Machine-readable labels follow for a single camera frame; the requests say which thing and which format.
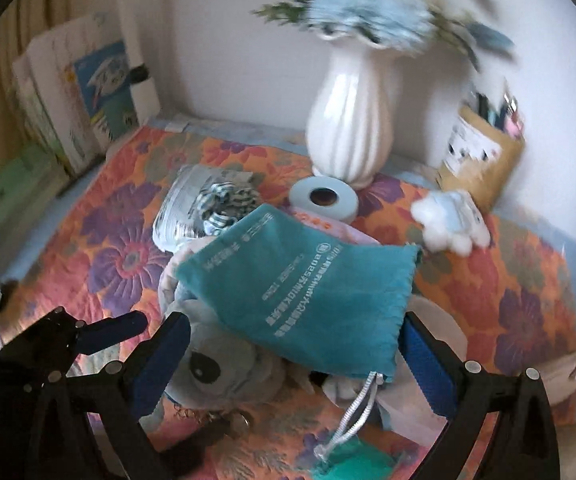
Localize grey plush toy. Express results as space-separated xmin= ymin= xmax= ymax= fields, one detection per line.
xmin=158 ymin=255 xmax=319 ymax=411

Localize cardboard pen holder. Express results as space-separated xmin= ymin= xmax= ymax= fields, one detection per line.
xmin=438 ymin=105 xmax=526 ymax=211

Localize teal drawstring pouch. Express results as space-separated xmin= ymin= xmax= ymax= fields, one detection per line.
xmin=174 ymin=204 xmax=423 ymax=463

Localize striped scrunchie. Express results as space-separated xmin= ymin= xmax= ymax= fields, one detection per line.
xmin=195 ymin=182 xmax=261 ymax=233

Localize green box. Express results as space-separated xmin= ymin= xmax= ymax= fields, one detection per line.
xmin=0 ymin=142 xmax=73 ymax=271

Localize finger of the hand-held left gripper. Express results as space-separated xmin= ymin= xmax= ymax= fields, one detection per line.
xmin=0 ymin=307 xmax=149 ymax=378

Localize blue cover book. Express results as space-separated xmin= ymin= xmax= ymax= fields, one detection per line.
xmin=72 ymin=40 xmax=138 ymax=153

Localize white ribbed vase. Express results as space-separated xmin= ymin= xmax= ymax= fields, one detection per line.
xmin=307 ymin=30 xmax=403 ymax=190

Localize pink packet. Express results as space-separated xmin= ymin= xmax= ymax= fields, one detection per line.
xmin=288 ymin=210 xmax=381 ymax=250

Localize blue artificial flowers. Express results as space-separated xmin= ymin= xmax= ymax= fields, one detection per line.
xmin=250 ymin=0 xmax=516 ymax=71

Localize bunch of pens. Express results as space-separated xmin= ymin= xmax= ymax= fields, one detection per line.
xmin=468 ymin=77 xmax=526 ymax=136

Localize metal key ring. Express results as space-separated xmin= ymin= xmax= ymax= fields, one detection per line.
xmin=178 ymin=405 xmax=256 ymax=433

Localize clear plastic packet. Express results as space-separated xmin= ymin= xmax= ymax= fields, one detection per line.
xmin=153 ymin=164 xmax=253 ymax=253

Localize white box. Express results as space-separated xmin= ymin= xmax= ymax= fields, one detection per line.
xmin=12 ymin=12 xmax=161 ymax=176

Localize floral blanket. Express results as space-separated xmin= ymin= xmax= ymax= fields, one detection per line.
xmin=0 ymin=120 xmax=576 ymax=480

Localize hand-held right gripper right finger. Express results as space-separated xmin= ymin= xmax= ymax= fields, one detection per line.
xmin=399 ymin=311 xmax=561 ymax=480

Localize white and blue plush toy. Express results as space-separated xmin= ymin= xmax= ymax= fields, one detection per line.
xmin=410 ymin=189 xmax=491 ymax=253

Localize green cloth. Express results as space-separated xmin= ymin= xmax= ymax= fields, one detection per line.
xmin=325 ymin=437 xmax=419 ymax=480

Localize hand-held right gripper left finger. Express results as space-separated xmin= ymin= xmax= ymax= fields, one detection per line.
xmin=20 ymin=311 xmax=192 ymax=480

